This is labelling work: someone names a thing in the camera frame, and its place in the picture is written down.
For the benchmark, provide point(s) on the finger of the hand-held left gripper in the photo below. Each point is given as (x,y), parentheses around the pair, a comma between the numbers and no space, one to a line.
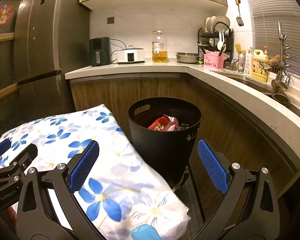
(27,152)
(1,148)

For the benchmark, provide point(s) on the pink utensil holder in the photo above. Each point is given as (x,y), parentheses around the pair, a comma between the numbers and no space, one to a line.
(212,61)

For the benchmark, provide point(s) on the yellow detergent bottle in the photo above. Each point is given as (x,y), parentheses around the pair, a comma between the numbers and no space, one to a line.
(259,66)

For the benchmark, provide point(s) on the black air fryer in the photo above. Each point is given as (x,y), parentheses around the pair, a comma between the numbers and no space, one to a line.
(100,52)

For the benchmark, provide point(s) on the white rice spoon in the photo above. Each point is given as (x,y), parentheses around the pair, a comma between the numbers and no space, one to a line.
(220,45)

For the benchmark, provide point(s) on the hanging slotted spatula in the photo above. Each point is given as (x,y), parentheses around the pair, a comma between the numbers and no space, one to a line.
(240,21)

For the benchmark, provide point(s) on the metal sink strainer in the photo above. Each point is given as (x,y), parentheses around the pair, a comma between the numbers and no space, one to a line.
(281,98)

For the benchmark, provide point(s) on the wood framed glass door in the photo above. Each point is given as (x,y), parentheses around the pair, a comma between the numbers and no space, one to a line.
(2,55)

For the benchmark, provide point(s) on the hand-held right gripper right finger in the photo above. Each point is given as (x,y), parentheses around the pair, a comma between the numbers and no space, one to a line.
(212,167)

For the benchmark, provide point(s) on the window blinds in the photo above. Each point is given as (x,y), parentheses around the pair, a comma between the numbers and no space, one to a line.
(272,17)

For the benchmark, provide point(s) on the dark steel refrigerator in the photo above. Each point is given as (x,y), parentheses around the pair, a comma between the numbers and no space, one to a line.
(45,42)

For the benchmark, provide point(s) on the beer can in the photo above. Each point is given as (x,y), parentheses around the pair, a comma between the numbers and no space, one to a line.
(241,63)

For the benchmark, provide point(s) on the blue floral blanket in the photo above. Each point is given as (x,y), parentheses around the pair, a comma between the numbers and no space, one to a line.
(115,180)

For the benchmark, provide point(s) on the brown scrub sponge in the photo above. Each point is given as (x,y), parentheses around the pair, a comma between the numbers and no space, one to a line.
(274,60)

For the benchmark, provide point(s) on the steel bowl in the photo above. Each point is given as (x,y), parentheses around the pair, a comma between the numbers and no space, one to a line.
(187,58)

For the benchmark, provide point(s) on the white pump bottle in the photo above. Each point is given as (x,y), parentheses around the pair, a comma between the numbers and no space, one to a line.
(248,63)

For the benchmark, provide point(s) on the cooking oil bottle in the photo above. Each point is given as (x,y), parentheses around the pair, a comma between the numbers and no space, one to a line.
(159,52)

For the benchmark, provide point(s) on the red white plastic bag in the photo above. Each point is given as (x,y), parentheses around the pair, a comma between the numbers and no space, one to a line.
(162,123)

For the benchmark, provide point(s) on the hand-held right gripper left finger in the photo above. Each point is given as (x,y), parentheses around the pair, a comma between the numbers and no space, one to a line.
(83,167)

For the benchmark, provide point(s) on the steel sink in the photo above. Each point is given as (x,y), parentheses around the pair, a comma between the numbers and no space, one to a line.
(255,83)

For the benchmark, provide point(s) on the row of white plates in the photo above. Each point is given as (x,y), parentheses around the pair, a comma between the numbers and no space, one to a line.
(217,22)

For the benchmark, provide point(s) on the red flower decoration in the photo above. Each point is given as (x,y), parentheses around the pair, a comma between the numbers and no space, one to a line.
(2,15)

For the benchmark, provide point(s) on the kitchen counter cabinet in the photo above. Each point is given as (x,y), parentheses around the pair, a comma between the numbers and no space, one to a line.
(102,92)

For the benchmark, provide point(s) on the black dish rack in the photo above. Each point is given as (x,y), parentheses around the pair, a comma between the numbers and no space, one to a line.
(203,42)

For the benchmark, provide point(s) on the dark wall outlet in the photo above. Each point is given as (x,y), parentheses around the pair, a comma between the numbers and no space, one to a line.
(110,20)

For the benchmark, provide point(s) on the black trash bin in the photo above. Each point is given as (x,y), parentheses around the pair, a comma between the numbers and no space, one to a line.
(160,150)

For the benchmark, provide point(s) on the yellow scrubber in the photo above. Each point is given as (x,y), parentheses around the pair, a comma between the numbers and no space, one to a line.
(238,48)

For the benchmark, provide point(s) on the steel kitchen faucet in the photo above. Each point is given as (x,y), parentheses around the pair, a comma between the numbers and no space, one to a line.
(281,45)

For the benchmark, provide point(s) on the white electric cooker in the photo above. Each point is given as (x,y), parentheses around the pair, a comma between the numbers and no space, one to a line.
(130,56)

